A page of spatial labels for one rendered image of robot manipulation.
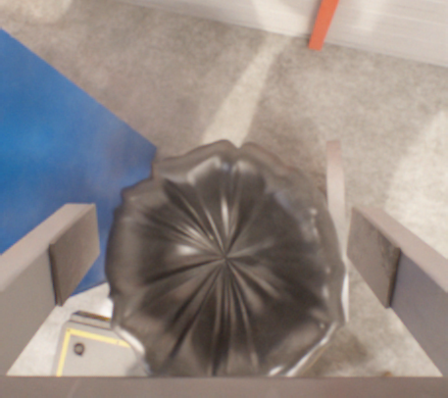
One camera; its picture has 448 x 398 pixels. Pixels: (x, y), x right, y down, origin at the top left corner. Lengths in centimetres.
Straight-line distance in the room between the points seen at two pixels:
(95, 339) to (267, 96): 108
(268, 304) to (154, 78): 109
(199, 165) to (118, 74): 98
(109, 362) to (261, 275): 57
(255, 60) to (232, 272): 97
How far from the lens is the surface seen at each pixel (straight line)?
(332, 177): 86
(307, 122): 141
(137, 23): 169
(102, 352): 118
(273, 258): 80
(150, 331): 74
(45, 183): 85
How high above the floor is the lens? 133
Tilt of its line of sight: 80 degrees down
